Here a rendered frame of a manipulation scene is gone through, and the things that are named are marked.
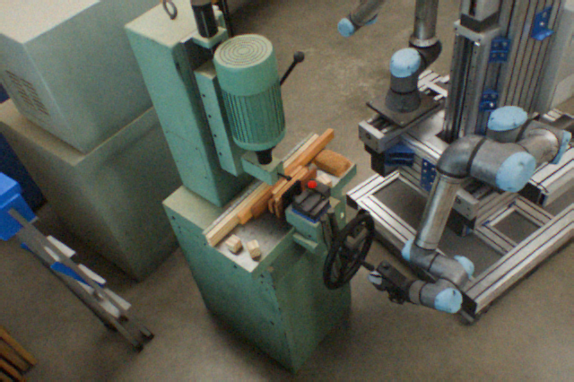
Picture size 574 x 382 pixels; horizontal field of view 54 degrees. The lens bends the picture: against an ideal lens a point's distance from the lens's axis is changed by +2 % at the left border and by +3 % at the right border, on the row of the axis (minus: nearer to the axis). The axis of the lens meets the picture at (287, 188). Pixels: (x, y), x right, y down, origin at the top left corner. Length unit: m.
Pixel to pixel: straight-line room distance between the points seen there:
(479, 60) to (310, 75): 2.08
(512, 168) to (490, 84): 0.70
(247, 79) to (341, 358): 1.49
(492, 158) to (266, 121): 0.65
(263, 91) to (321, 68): 2.53
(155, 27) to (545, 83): 1.52
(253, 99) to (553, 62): 1.26
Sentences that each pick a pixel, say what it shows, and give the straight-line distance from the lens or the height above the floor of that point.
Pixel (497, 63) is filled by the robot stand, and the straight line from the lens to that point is 2.21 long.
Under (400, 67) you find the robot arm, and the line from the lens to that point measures 2.29.
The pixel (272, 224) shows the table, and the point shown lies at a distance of 1.90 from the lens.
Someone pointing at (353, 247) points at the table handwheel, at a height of 0.84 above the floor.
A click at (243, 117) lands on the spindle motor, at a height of 1.33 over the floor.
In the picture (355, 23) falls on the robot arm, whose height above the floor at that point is 1.15.
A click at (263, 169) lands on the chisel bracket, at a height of 1.07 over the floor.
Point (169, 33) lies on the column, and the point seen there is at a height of 1.52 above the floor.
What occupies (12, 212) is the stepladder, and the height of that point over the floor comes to 1.10.
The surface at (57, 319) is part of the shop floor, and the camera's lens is 3.10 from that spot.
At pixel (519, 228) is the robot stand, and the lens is 2.83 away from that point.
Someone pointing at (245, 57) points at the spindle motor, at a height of 1.50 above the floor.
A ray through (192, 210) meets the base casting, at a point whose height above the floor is 0.80.
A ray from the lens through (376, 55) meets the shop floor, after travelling 4.21.
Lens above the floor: 2.36
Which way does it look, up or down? 47 degrees down
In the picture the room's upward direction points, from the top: 10 degrees counter-clockwise
